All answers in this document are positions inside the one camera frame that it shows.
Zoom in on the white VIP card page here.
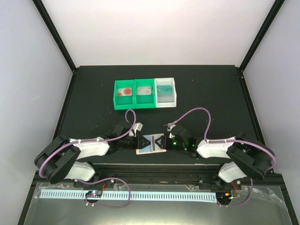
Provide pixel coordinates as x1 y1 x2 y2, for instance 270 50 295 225
150 135 156 152

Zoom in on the beige leather card holder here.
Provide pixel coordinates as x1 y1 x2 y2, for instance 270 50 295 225
136 134 167 155

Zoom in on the red white card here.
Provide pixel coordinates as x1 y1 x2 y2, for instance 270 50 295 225
117 88 132 97

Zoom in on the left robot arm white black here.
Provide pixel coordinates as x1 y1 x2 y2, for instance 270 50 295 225
34 120 151 187

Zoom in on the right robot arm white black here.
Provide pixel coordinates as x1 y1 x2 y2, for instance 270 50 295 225
151 125 276 189

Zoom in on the white grey card in bin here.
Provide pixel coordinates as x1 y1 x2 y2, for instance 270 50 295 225
136 86 152 96

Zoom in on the white bin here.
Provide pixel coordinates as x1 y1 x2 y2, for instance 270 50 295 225
154 77 177 108

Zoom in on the middle green bin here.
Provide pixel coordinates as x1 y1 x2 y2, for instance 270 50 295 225
135 78 156 109

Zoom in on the green bin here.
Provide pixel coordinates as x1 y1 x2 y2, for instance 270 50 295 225
113 80 136 110
135 78 156 109

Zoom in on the left green bin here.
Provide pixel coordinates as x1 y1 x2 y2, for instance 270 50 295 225
113 80 136 110

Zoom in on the left small circuit board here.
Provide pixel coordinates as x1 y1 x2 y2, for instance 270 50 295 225
85 190 102 198

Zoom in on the small circuit board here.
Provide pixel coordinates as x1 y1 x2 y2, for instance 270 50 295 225
216 192 234 200
85 190 102 198

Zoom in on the right small circuit board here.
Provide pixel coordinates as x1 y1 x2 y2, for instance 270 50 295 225
216 192 234 200

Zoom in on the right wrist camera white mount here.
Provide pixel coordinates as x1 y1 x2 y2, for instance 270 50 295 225
167 124 176 139

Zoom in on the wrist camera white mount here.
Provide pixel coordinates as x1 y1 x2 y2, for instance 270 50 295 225
129 122 143 137
167 124 176 139

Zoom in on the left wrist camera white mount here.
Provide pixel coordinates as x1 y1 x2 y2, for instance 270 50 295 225
129 122 143 137

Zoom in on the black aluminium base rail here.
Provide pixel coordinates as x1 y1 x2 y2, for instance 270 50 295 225
72 163 284 192

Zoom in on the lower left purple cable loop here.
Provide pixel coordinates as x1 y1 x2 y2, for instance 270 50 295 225
77 177 132 209

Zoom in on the purple cable loop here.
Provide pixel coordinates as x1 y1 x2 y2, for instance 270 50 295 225
216 179 254 209
77 177 132 209

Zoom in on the white slotted cable duct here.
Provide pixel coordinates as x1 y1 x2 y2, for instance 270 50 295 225
39 189 217 203

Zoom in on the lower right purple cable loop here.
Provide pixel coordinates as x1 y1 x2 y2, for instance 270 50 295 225
216 179 254 209

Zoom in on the right black frame post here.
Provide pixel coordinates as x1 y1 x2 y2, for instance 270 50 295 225
239 0 285 72

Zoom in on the black frame post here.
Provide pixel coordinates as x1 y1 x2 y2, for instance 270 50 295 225
239 0 285 72
32 0 77 72

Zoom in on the left black frame post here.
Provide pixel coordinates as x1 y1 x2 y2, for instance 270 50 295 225
32 0 77 72

